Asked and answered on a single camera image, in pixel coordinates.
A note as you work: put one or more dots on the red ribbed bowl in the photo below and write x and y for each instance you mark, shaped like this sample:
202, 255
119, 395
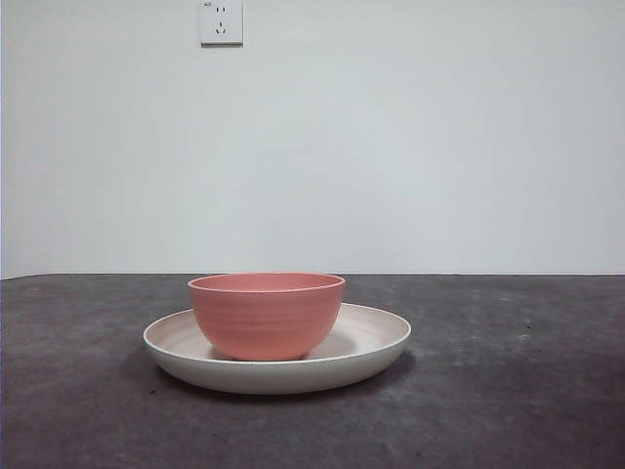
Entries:
266, 317

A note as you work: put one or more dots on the white wall socket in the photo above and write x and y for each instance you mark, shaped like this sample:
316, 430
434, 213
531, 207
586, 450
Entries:
221, 24

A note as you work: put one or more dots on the white round plate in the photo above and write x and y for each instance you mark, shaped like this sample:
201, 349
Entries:
273, 378

